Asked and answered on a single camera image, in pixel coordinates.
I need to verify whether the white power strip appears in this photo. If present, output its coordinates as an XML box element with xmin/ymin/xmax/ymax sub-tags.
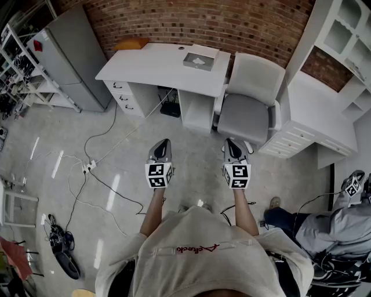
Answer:
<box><xmin>81</xmin><ymin>160</ymin><xmax>97</xmax><ymax>175</ymax></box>

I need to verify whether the white shelf rack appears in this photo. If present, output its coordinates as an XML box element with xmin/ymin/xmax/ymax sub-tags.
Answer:
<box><xmin>0</xmin><ymin>23</ymin><xmax>82</xmax><ymax>114</ymax></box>

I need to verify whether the white hutch desk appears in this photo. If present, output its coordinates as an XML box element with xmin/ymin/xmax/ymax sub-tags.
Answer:
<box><xmin>257</xmin><ymin>0</ymin><xmax>371</xmax><ymax>169</ymax></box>

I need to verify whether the black router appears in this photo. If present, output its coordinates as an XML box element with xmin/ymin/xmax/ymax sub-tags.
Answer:
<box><xmin>158</xmin><ymin>86</ymin><xmax>181</xmax><ymax>118</ymax></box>

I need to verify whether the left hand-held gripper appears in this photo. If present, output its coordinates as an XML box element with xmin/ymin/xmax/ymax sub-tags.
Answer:
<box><xmin>144</xmin><ymin>139</ymin><xmax>175</xmax><ymax>190</ymax></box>

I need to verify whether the grey tray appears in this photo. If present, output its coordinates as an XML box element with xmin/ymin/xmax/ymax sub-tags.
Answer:
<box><xmin>182</xmin><ymin>50</ymin><xmax>217</xmax><ymax>72</ymax></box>

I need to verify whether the person's right forearm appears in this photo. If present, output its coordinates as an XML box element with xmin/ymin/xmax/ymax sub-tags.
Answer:
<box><xmin>232</xmin><ymin>187</ymin><xmax>260</xmax><ymax>236</ymax></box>

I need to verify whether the white cable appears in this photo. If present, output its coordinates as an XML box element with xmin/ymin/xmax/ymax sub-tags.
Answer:
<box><xmin>17</xmin><ymin>150</ymin><xmax>85</xmax><ymax>186</ymax></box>
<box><xmin>67</xmin><ymin>161</ymin><xmax>128</xmax><ymax>236</ymax></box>
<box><xmin>94</xmin><ymin>86</ymin><xmax>175</xmax><ymax>165</ymax></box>

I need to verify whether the person's left forearm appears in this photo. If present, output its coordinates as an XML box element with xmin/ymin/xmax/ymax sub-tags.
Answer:
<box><xmin>139</xmin><ymin>187</ymin><xmax>166</xmax><ymax>237</ymax></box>

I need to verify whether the grey office chair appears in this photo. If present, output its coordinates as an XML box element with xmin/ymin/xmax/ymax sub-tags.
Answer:
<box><xmin>213</xmin><ymin>51</ymin><xmax>287</xmax><ymax>154</ymax></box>

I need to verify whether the white desk with drawers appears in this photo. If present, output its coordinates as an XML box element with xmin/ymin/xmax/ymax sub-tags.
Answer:
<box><xmin>94</xmin><ymin>42</ymin><xmax>232</xmax><ymax>135</ymax></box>

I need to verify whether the black floor device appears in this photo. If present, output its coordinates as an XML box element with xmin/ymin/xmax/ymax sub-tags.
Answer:
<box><xmin>46</xmin><ymin>213</ymin><xmax>82</xmax><ymax>281</ymax></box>

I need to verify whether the orange cushion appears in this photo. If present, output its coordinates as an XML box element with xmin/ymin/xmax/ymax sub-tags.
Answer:
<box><xmin>112</xmin><ymin>37</ymin><xmax>151</xmax><ymax>52</ymax></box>

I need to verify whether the red cloth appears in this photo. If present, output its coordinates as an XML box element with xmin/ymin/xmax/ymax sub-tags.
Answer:
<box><xmin>0</xmin><ymin>236</ymin><xmax>34</xmax><ymax>281</ymax></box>

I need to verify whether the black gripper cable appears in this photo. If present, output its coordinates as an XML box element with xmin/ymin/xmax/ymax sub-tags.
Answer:
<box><xmin>219</xmin><ymin>201</ymin><xmax>257</xmax><ymax>227</ymax></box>

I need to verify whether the grey floor socket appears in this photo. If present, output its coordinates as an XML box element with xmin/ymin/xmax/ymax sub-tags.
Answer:
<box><xmin>0</xmin><ymin>126</ymin><xmax>9</xmax><ymax>152</ymax></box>

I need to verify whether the beige t-shirt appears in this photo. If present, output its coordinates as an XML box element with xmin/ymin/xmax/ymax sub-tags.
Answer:
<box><xmin>94</xmin><ymin>205</ymin><xmax>315</xmax><ymax>297</ymax></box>

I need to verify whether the white stool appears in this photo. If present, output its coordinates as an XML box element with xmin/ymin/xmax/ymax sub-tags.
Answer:
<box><xmin>0</xmin><ymin>176</ymin><xmax>39</xmax><ymax>229</ymax></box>

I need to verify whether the wooden board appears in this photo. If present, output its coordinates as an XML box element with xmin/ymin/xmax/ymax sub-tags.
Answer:
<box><xmin>71</xmin><ymin>288</ymin><xmax>97</xmax><ymax>297</ymax></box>

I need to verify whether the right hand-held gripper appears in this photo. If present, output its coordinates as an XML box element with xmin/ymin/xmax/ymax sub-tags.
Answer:
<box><xmin>222</xmin><ymin>138</ymin><xmax>252</xmax><ymax>190</ymax></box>

